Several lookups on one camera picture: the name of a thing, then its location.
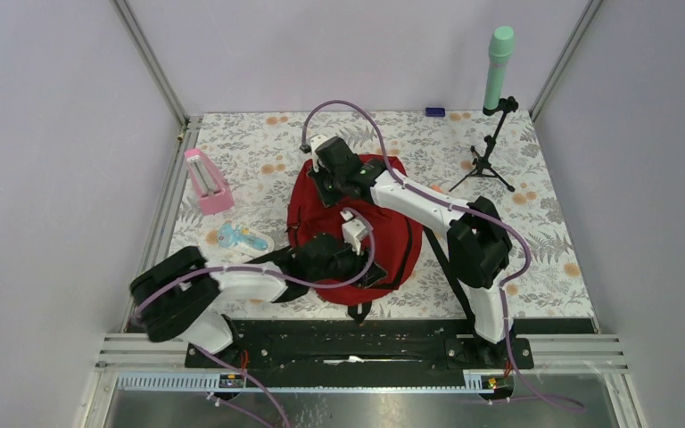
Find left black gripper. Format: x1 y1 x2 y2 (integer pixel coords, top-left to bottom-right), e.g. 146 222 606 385
309 236 386 287

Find red backpack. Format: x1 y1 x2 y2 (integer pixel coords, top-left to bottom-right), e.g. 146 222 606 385
283 161 424 323

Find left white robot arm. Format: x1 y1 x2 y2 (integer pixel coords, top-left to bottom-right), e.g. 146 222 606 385
129 209 376 366

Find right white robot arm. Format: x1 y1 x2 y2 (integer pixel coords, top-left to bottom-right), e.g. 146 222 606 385
301 136 512 367

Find blue correction tape pack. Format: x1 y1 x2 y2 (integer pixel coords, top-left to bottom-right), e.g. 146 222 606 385
217 221 275 257

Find floral table mat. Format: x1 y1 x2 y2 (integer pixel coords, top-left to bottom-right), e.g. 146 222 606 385
169 111 594 319

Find small blue box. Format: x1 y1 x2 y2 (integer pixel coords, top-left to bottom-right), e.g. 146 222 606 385
425 107 446 118

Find pink metronome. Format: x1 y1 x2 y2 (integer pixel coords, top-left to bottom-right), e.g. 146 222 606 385
184 148 235 216

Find black tripod mic stand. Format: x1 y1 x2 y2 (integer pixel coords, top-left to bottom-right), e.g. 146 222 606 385
449 96 519 193

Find green microphone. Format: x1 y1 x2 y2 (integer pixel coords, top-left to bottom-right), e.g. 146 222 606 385
483 26 516 115

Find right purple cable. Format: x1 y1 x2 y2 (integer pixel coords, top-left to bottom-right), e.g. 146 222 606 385
300 99 587 414

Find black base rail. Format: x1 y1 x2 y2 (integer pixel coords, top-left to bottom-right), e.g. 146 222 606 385
184 316 598 390

